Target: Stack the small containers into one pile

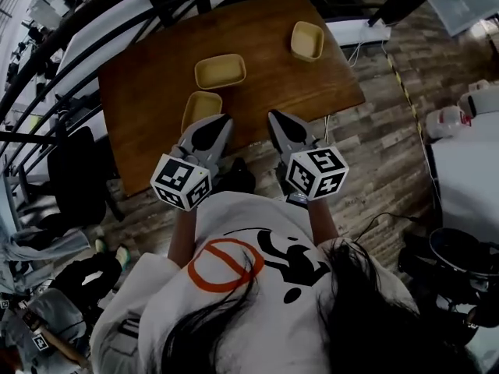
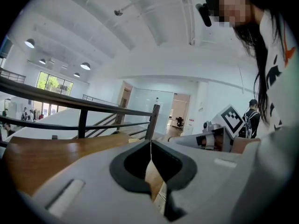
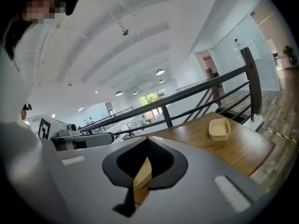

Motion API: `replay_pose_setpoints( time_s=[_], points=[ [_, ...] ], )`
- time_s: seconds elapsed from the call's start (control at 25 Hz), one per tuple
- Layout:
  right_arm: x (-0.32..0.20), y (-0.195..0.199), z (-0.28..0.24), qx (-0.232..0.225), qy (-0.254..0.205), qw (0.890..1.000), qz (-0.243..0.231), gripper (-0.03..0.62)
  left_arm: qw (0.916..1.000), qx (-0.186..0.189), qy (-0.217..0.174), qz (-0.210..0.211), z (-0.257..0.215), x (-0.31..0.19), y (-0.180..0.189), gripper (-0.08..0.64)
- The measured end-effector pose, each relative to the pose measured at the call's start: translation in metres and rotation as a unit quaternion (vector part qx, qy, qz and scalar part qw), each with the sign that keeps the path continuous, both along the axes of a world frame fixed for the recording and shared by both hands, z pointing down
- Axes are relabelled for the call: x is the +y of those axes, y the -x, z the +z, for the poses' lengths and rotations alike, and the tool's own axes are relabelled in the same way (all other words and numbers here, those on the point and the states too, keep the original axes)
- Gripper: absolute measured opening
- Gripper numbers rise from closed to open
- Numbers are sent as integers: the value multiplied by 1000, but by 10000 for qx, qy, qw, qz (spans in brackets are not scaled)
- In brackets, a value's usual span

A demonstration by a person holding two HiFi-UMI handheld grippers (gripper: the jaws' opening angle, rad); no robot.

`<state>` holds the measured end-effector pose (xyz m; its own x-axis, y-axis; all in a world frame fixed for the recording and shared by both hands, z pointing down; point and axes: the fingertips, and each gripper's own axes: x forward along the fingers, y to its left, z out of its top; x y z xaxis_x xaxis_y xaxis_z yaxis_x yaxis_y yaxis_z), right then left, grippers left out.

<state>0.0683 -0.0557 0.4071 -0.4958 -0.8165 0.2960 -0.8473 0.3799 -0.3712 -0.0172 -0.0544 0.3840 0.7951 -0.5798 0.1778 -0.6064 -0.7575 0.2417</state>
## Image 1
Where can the white power strip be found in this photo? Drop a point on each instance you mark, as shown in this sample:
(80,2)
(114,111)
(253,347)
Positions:
(360,32)

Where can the person's black shoe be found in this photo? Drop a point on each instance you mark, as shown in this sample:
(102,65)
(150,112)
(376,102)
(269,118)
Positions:
(238,177)

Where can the black metal railing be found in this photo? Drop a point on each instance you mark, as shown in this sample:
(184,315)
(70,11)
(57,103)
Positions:
(47,88)

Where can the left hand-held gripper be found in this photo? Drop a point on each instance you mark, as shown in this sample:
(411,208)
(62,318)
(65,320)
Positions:
(180,179)

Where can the black office chair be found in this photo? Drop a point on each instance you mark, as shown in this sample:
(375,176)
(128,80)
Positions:
(78,173)

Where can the yellow black striped tape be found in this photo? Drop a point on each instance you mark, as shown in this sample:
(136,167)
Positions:
(405,92)

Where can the black round stool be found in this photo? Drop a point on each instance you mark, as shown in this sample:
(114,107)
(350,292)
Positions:
(456,263)

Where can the person's right forearm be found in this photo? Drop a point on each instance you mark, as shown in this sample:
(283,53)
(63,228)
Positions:
(321,224)

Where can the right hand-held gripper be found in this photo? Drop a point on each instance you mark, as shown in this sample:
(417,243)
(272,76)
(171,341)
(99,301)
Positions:
(316,170)

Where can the person's left forearm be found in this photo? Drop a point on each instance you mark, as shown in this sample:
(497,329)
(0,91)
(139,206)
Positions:
(183,236)

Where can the white printed t-shirt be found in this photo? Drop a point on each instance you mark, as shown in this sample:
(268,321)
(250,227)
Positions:
(249,318)

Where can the white table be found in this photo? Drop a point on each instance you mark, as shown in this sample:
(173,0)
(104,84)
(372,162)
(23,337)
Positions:
(468,177)

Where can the white board panel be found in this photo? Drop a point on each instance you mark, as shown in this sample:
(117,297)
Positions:
(462,2)

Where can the white plastic jug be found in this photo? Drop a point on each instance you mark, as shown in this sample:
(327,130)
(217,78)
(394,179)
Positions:
(446,121)
(479,101)

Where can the small beige container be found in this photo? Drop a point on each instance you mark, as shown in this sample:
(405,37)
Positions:
(200,107)
(307,40)
(220,70)

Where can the grey jacket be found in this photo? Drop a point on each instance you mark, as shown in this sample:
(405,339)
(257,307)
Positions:
(39,244)

